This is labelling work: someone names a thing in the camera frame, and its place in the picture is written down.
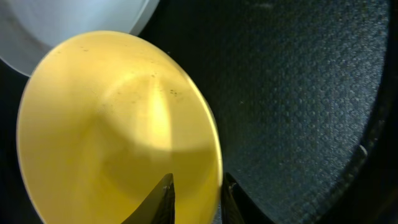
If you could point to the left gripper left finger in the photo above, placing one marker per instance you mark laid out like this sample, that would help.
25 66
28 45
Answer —
158 207

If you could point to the white round plate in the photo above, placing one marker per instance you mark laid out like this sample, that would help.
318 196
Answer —
31 28

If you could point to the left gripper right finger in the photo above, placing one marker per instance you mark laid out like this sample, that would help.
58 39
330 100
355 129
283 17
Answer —
237 207

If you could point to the yellow bowl with scraps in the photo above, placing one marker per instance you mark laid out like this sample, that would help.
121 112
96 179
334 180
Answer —
103 118

